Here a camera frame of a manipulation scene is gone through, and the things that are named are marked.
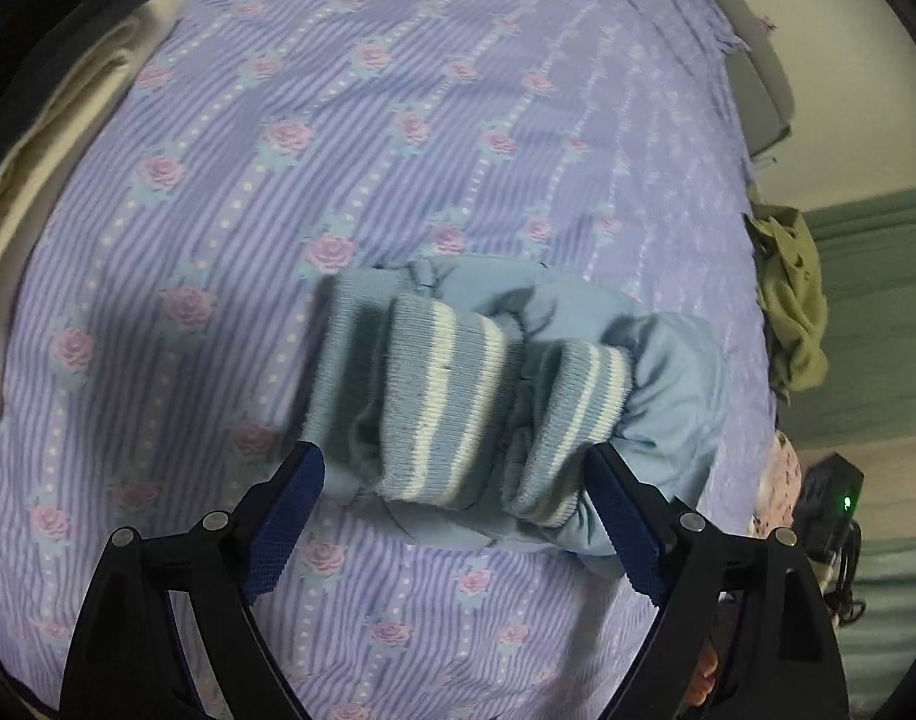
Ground person's right hand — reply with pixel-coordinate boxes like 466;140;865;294
682;642;720;707

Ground purple floral bed cover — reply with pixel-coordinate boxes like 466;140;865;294
0;0;774;706

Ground grey upholstered headboard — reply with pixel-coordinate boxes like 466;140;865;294
715;0;795;158

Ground green curtain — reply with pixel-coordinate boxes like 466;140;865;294
779;188;916;718

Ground pink patterned garment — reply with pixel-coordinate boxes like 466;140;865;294
749;431;801;538

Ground olive green jacket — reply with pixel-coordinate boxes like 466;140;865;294
744;202;829;403

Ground light blue padded pants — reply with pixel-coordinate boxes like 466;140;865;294
302;257;726;578

